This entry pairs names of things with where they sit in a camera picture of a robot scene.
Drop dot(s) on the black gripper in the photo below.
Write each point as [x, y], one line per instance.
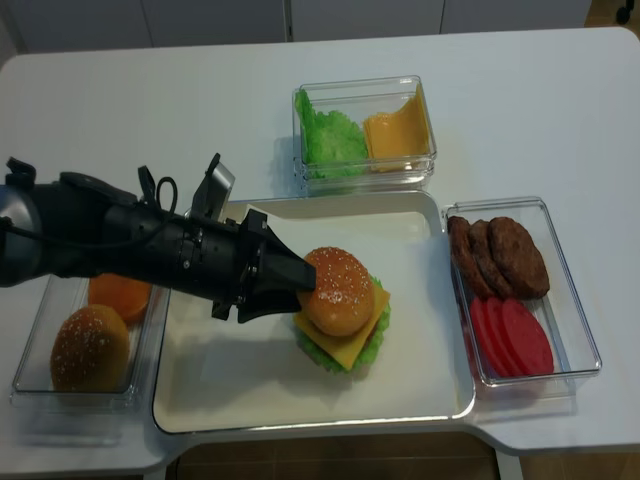
[211, 260]

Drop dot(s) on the sesame bun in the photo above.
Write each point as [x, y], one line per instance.
[90, 351]
[343, 299]

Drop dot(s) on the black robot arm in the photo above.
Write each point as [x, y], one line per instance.
[82, 227]

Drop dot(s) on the green lettuce leaf on burger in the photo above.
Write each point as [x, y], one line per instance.
[370, 350]

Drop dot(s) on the green lettuce leaves in box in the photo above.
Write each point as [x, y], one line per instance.
[334, 145]

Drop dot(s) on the clear box lettuce and cheese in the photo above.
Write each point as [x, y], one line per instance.
[359, 99]

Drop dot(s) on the yellow cheese slices in box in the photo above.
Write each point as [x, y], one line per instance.
[400, 134]

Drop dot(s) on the white parchment paper sheet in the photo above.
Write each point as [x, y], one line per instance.
[260, 374]

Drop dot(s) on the white serving tray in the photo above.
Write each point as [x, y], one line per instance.
[184, 402]

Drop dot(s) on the flat orange bun bottom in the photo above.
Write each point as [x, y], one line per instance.
[128, 297]

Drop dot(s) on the clear box with buns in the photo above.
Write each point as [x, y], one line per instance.
[32, 386]

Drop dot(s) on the brown patty left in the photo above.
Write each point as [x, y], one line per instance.
[461, 252]

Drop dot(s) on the brown patty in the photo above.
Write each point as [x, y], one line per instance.
[461, 252]
[518, 258]
[478, 237]

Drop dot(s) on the brown patty middle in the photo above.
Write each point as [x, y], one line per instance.
[478, 237]

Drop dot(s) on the red tomato slice left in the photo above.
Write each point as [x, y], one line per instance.
[487, 339]

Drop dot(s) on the red tomato slice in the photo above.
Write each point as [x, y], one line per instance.
[487, 339]
[525, 340]
[494, 312]

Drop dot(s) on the brown patty right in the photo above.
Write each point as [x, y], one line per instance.
[518, 258]

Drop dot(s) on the red tomato slice middle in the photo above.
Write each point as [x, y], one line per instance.
[494, 312]

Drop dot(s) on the clear box patties and tomatoes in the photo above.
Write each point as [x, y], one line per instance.
[560, 312]

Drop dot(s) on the red tomato slice right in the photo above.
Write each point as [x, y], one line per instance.
[525, 340]

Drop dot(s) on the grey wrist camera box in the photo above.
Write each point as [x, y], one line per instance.
[212, 195]

